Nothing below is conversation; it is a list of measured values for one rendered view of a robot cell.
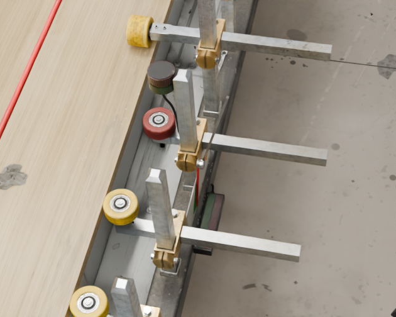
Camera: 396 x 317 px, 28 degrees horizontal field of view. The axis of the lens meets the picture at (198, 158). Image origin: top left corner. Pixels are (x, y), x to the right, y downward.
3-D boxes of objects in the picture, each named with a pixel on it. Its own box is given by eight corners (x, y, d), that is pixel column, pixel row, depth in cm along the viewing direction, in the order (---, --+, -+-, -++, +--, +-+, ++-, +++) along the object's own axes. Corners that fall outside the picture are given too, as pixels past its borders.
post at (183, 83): (202, 189, 210) (192, 67, 171) (198, 199, 208) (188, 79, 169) (188, 187, 210) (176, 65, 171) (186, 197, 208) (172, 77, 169)
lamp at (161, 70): (183, 122, 189) (177, 61, 172) (178, 141, 186) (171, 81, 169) (159, 119, 190) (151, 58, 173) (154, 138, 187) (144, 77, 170)
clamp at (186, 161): (207, 131, 200) (207, 118, 196) (196, 173, 193) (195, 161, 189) (186, 127, 201) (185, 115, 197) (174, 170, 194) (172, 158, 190)
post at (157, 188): (181, 276, 198) (165, 166, 159) (178, 289, 196) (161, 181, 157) (168, 273, 198) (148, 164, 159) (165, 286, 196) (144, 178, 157)
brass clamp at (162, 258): (189, 222, 189) (188, 211, 185) (176, 272, 182) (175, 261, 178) (164, 217, 190) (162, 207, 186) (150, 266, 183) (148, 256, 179)
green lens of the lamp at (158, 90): (178, 75, 176) (178, 69, 174) (172, 96, 173) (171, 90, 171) (153, 72, 177) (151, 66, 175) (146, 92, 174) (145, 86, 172)
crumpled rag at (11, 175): (23, 160, 188) (21, 154, 186) (30, 182, 184) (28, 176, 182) (-13, 172, 186) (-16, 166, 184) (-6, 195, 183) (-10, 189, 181)
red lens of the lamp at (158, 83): (178, 68, 174) (177, 61, 172) (171, 88, 171) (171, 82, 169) (151, 65, 175) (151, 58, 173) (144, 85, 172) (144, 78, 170)
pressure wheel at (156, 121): (181, 135, 203) (178, 107, 194) (174, 160, 198) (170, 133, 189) (151, 131, 204) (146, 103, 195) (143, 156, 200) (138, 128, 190)
